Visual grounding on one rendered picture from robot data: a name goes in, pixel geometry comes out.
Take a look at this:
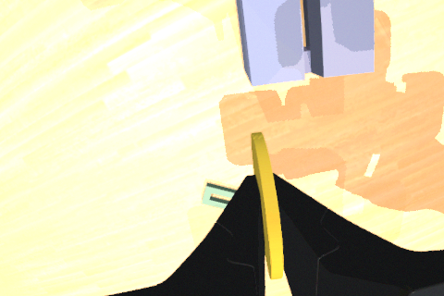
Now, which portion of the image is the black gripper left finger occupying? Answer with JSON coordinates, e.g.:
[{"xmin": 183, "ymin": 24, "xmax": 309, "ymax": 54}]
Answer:
[{"xmin": 108, "ymin": 174, "xmax": 265, "ymax": 296}]

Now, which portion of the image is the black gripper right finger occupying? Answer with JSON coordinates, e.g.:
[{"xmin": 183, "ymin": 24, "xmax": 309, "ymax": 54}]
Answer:
[{"xmin": 273, "ymin": 173, "xmax": 444, "ymax": 296}]

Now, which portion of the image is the gold coin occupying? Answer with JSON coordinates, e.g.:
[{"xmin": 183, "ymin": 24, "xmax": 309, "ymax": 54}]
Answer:
[{"xmin": 251, "ymin": 132, "xmax": 284, "ymax": 280}]

